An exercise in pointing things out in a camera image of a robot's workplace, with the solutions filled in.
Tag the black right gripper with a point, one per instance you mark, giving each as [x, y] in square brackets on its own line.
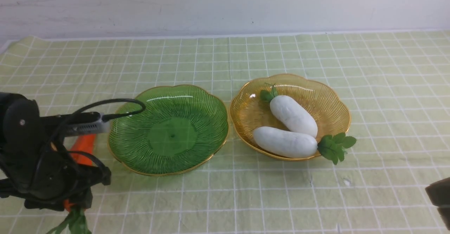
[439, 195]

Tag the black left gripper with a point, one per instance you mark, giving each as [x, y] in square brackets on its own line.
[54, 180]

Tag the orange toy carrot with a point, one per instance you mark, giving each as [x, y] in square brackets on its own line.
[84, 143]
[76, 220]

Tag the white toy radish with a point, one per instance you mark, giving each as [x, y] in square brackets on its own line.
[301, 145]
[289, 112]

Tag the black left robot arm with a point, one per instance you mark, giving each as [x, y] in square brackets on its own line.
[21, 128]

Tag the green checked tablecloth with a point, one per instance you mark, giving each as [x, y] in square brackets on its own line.
[396, 86]

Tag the amber ribbed plastic plate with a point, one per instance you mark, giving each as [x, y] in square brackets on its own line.
[248, 112]

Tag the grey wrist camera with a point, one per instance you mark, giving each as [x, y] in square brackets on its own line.
[82, 124]

